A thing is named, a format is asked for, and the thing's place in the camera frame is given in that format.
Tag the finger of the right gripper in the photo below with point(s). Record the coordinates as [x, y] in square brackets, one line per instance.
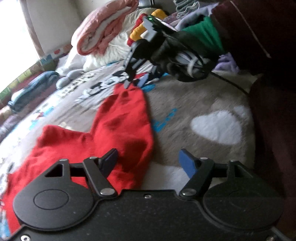
[143, 80]
[127, 83]

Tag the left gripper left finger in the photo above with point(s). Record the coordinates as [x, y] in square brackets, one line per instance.
[97, 171]

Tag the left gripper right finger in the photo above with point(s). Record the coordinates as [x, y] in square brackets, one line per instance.
[199, 171]

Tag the red knit sweater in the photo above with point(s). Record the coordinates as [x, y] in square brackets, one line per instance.
[122, 122]

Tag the right forearm green cuff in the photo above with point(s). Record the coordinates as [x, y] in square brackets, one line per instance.
[260, 35]

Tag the pastel folded clothes stack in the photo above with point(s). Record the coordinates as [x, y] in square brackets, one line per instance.
[198, 14]

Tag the black gloved right hand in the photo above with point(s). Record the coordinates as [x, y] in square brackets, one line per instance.
[177, 57]

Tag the red folded garment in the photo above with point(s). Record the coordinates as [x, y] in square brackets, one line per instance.
[137, 30]

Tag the yellow folded garment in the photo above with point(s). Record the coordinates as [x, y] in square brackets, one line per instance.
[158, 13]

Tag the pink folded quilt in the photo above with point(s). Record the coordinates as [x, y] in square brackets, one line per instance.
[101, 26]

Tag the Mickey Mouse grey blanket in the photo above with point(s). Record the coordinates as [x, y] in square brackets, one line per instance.
[210, 118]

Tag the white duvet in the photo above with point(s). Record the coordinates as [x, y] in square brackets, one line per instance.
[116, 50]

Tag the light blue plush toy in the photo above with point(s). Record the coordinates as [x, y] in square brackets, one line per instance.
[72, 75]

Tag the colourful foam bed barrier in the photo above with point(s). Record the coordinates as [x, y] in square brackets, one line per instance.
[46, 63]

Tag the purple quilt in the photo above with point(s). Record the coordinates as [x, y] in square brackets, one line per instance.
[9, 119]

